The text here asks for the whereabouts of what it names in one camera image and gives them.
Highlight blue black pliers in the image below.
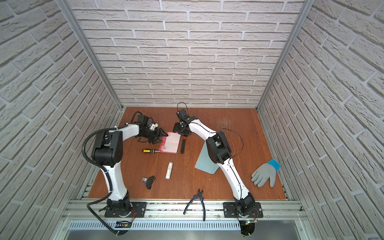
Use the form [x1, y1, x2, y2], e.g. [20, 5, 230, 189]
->
[183, 188, 207, 222]

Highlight red black pipe wrench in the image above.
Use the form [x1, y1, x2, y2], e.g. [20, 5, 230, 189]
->
[181, 137, 187, 154]

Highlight white slotted cable duct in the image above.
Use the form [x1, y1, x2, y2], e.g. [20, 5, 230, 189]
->
[69, 220, 240, 231]

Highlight white glue stick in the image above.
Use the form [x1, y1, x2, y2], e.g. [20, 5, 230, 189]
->
[166, 162, 174, 180]

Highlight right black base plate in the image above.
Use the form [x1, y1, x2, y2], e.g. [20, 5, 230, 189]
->
[223, 202, 264, 219]

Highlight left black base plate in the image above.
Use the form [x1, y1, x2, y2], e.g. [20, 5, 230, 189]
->
[105, 202, 147, 218]

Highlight grey blue work glove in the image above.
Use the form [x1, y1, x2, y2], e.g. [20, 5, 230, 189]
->
[251, 159, 281, 188]

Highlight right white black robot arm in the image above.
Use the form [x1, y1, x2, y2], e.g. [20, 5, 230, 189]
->
[174, 109, 255, 217]

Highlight small black clip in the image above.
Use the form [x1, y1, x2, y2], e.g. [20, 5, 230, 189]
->
[142, 176, 156, 190]

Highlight aluminium frame rail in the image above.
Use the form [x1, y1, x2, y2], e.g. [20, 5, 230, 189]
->
[60, 198, 308, 221]

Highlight pink white letter card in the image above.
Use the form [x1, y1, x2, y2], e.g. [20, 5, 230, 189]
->
[159, 132, 181, 154]

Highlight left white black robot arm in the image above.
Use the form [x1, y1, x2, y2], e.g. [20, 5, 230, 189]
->
[82, 111, 168, 215]

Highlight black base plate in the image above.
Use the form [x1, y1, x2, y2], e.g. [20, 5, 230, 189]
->
[223, 202, 264, 219]
[105, 202, 147, 218]

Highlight yellow black screwdriver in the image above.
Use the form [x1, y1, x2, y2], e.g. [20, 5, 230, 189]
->
[143, 149, 161, 154]

